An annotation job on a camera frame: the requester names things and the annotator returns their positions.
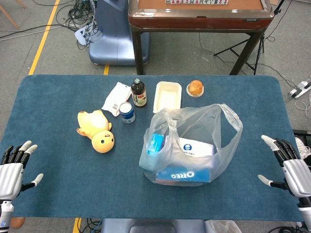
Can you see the transparent plastic bag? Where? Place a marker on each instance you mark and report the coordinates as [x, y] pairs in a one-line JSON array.
[[201, 121]]

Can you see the blue Oreo cookie box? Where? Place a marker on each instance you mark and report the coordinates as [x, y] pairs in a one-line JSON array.
[[182, 175]]

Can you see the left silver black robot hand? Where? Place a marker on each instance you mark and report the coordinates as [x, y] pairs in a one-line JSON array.
[[9, 177]]

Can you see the yellow plush chick toy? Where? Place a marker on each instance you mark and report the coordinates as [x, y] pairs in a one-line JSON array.
[[97, 126]]

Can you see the brown mahjong table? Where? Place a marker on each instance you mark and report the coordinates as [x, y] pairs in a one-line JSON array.
[[194, 24]]

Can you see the brown round object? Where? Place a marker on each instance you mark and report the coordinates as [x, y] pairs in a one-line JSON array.
[[18, 222]]

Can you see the bread bun in wrapper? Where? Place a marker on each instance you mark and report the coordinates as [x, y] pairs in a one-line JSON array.
[[195, 88]]

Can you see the white pink snack packet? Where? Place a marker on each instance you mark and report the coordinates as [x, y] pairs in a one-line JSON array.
[[116, 97]]

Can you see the blue felt table mat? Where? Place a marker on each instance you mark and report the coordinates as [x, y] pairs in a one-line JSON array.
[[60, 182]]

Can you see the mahjong tile row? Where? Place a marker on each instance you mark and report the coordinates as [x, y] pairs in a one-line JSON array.
[[194, 1]]

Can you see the blue soda can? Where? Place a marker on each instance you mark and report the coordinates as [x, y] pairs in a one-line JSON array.
[[127, 114]]

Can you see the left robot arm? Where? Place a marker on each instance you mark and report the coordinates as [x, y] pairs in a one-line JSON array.
[[5, 213]]

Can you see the small blue carton box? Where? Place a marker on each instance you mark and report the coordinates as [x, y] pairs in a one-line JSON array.
[[155, 143]]

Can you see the white black power strip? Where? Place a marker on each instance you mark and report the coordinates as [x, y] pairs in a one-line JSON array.
[[300, 88]]

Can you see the white takeaway tray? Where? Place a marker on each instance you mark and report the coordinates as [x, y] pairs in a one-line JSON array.
[[167, 95]]

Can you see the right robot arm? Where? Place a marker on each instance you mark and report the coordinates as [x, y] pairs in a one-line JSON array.
[[306, 216]]

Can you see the clear plastic lined bin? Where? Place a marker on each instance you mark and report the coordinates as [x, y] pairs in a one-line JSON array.
[[222, 227]]

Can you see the white sneaker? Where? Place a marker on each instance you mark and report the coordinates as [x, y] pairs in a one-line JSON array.
[[303, 148]]

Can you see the grey own robot base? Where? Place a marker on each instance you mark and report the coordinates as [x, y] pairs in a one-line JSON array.
[[150, 227]]

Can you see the white chair wooden legs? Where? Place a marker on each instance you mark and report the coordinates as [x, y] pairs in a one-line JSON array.
[[11, 18]]

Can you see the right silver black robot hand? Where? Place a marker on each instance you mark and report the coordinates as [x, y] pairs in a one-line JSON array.
[[297, 174]]

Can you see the white box blue round logo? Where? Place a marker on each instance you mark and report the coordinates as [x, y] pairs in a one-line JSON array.
[[194, 148]]

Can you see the white power strip with plugs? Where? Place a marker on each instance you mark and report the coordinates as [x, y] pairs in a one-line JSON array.
[[81, 36]]

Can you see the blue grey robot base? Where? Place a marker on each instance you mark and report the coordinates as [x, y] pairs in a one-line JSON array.
[[114, 36]]

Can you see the dark sauce bottle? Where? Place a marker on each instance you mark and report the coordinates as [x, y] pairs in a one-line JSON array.
[[139, 97]]

